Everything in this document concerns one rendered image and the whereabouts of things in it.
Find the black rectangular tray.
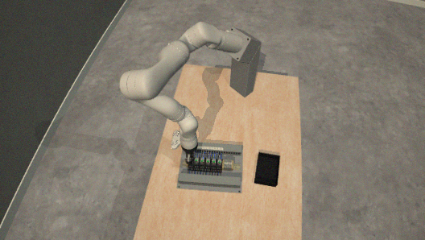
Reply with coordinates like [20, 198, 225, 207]
[254, 153, 280, 187]

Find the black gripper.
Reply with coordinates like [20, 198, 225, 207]
[181, 142, 198, 164]

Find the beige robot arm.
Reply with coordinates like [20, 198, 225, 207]
[119, 22, 243, 150]

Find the grey relay panel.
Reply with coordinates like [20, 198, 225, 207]
[176, 142, 243, 193]

